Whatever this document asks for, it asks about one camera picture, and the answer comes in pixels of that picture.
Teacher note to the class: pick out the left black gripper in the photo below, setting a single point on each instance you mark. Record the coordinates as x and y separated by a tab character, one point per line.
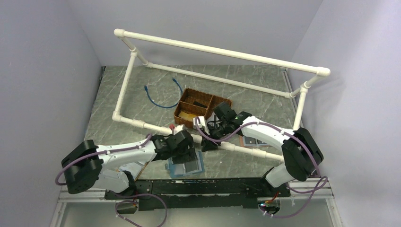
189	154

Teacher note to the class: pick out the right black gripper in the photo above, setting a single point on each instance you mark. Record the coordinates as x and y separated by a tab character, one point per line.
207	145

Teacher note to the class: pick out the blue card holder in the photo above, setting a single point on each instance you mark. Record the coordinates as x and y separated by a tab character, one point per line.
186	169

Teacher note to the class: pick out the black credit card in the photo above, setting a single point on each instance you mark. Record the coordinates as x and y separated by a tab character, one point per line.
202	105

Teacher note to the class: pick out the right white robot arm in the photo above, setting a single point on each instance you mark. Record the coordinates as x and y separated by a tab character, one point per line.
301	155

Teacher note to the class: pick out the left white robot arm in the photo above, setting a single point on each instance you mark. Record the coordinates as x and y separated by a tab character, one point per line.
106	167

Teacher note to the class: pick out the gold cards in basket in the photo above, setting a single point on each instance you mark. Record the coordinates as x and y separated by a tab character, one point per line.
186	116

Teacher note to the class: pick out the brown wicker divided basket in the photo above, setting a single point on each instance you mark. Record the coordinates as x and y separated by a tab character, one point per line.
185	104

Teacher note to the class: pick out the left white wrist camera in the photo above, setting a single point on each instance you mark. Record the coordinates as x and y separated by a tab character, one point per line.
176	128

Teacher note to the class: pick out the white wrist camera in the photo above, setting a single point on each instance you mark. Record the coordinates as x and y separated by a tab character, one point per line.
200	122
176	128

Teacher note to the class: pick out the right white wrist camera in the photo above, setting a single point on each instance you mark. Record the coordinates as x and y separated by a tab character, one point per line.
200	122

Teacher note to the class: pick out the white PVC pipe frame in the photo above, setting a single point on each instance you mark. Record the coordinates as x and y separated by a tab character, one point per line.
125	36

